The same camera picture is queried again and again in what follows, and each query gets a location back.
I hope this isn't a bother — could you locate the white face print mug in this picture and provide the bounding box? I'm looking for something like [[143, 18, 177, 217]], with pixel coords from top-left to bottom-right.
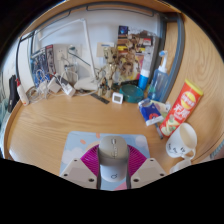
[[165, 122, 198, 160]]

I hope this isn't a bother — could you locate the blue spray bottle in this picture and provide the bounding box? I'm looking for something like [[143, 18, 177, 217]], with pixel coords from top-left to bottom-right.
[[147, 50, 170, 103]]

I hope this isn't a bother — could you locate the blue model kit box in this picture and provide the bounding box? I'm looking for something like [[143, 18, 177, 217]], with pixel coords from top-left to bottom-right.
[[30, 44, 57, 88]]

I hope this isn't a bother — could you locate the white desk lamp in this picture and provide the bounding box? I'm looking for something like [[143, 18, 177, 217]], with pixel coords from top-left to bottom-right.
[[38, 18, 101, 92]]

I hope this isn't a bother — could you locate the white wall socket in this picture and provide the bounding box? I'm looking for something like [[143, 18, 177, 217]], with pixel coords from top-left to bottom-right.
[[54, 46, 68, 63]]

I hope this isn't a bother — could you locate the colourful printed box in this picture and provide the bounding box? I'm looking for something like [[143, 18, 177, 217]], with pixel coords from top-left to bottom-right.
[[117, 25, 160, 83]]

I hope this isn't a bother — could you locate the grey computer mouse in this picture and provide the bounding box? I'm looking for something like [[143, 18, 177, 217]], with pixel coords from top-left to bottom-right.
[[97, 135, 130, 183]]

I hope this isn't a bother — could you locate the teal round tin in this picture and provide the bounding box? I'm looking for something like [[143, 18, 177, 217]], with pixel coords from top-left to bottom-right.
[[119, 83, 145, 104]]

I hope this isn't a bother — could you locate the small white desk clock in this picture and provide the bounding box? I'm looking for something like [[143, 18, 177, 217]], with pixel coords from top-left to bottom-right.
[[111, 92, 124, 105]]

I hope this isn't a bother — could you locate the white printed box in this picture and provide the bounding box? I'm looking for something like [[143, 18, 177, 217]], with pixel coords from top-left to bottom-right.
[[96, 41, 116, 58]]

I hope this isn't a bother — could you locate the red chips can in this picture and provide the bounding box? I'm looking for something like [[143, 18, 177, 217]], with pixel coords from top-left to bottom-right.
[[159, 78, 204, 138]]

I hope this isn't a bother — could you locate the small white cup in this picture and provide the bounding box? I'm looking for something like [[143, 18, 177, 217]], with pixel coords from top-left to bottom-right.
[[169, 155, 195, 174]]

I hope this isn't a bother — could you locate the blue tissue pack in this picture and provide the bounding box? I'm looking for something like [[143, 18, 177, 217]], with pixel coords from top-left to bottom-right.
[[138, 98, 165, 127]]

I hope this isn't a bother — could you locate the white charger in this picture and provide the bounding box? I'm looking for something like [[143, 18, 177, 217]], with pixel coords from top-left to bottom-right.
[[37, 81, 49, 98], [47, 77, 62, 94]]

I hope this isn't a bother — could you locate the pastel cloud print mouse pad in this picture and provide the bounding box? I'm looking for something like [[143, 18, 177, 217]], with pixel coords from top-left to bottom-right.
[[59, 130, 151, 192]]

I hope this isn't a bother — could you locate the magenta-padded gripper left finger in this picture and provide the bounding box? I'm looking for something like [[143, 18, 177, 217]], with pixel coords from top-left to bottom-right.
[[59, 147, 102, 190]]

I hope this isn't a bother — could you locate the white red-capped pump bottle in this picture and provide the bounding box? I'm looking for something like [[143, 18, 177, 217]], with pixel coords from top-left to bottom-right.
[[15, 78, 30, 107]]

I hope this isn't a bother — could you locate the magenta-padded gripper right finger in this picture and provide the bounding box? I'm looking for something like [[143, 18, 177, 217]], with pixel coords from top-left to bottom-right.
[[126, 145, 167, 190]]

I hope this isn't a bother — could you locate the white blue-capped tube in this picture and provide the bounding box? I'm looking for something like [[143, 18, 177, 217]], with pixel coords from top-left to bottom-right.
[[138, 68, 151, 91]]

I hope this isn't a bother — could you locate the white power strip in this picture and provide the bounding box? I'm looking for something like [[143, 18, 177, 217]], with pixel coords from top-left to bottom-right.
[[61, 82, 77, 98]]

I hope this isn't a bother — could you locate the black flat strip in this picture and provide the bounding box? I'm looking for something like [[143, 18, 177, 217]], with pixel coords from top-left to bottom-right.
[[90, 92, 110, 105]]

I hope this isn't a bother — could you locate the gold robot model figure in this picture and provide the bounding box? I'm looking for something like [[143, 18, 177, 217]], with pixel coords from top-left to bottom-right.
[[97, 44, 143, 98]]

